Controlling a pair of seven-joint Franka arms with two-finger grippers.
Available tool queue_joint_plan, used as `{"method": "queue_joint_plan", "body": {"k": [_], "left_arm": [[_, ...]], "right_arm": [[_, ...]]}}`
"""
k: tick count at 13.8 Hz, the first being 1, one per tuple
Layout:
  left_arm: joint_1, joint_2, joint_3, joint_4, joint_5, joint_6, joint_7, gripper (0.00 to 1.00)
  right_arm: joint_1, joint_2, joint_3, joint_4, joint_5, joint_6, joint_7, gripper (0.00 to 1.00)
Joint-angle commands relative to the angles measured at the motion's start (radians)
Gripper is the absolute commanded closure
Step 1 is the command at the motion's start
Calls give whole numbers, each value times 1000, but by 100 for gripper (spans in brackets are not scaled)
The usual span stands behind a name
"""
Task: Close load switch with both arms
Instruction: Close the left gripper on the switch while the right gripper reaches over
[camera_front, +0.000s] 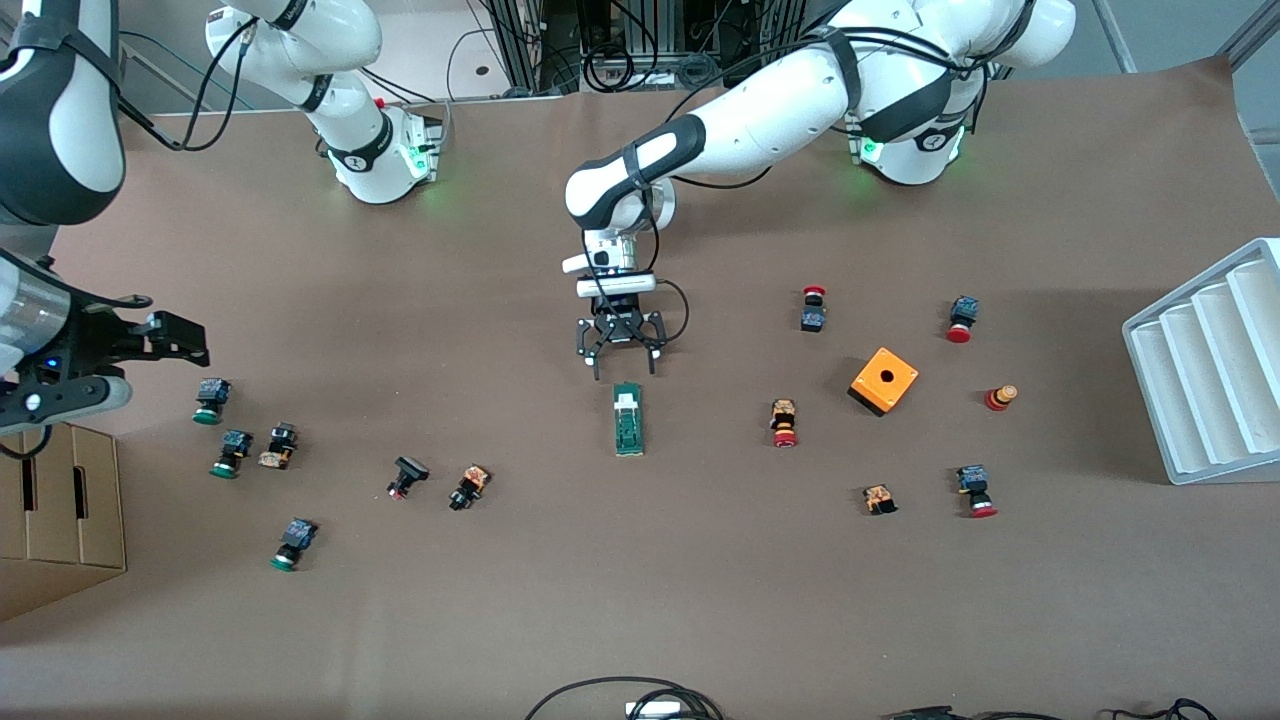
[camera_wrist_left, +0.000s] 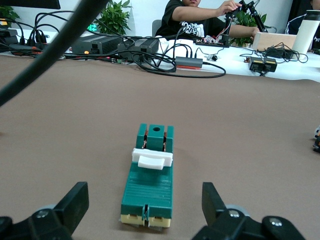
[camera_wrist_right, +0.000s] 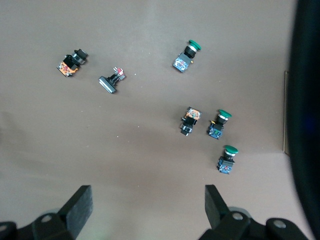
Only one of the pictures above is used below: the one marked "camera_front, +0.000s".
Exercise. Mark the white slotted tray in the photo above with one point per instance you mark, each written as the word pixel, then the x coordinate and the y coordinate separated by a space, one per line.
pixel 1200 380

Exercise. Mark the green load switch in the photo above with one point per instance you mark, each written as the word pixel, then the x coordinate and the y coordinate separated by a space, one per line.
pixel 628 430

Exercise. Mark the brown cardboard box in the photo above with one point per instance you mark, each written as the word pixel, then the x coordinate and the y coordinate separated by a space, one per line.
pixel 50 520

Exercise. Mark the green mushroom button blue block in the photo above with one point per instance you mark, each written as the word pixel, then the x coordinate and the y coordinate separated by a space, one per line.
pixel 212 392
pixel 298 535
pixel 235 445

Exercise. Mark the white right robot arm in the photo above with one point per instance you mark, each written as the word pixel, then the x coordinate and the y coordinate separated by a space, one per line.
pixel 60 100

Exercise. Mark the red mushroom button blue block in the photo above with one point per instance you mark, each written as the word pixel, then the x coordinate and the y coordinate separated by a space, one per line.
pixel 963 312
pixel 813 320
pixel 973 482

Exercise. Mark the orange button enclosure box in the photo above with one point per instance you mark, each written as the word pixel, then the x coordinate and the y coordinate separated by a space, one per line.
pixel 870 385

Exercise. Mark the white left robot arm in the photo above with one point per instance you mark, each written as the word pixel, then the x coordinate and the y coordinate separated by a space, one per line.
pixel 760 120

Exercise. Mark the red yellow emergency stop switch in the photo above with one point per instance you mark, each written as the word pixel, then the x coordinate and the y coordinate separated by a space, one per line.
pixel 784 415

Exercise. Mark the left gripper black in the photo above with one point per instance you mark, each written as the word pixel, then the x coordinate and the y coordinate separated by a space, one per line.
pixel 619 322

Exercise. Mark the black flat square button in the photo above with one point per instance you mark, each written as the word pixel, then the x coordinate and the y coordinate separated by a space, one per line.
pixel 410 468

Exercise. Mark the orange black contact block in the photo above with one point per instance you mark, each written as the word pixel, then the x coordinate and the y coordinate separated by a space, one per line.
pixel 879 498

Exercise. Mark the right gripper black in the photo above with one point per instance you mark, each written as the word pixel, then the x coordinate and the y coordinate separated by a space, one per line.
pixel 88 338

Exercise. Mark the grey usb hub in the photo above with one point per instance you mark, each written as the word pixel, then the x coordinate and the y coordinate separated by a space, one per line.
pixel 650 709

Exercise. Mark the red yellow button head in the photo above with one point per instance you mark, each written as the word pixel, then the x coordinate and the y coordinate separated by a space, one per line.
pixel 998 399

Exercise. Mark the black equipment rack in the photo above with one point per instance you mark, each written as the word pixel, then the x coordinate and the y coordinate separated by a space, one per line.
pixel 640 40

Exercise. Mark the black selector switch orange block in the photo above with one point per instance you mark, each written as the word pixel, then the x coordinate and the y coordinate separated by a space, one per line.
pixel 470 485
pixel 280 445

